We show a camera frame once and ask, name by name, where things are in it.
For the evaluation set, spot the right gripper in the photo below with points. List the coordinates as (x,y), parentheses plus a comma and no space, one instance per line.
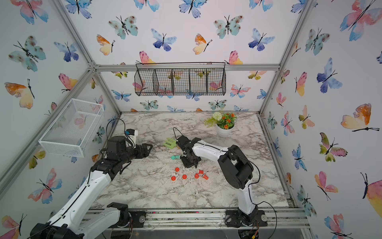
(185,164)

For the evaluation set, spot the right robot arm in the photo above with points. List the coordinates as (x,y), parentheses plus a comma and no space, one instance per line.
(238,172)

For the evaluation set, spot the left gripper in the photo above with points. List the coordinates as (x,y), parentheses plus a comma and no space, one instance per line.
(145,152)

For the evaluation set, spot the potted flower plant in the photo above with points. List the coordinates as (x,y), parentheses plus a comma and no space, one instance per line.
(223,123)

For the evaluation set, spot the white mesh wall basket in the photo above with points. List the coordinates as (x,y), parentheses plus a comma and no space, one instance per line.
(71,130)

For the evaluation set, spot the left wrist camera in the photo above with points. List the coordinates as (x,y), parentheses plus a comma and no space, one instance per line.
(131,135)

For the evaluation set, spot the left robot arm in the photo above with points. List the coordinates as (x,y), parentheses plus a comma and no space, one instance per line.
(86,188)

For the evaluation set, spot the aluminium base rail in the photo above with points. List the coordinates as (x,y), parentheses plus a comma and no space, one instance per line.
(179,219)

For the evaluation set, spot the black wire wall basket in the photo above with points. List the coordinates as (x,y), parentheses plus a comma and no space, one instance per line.
(180,79)

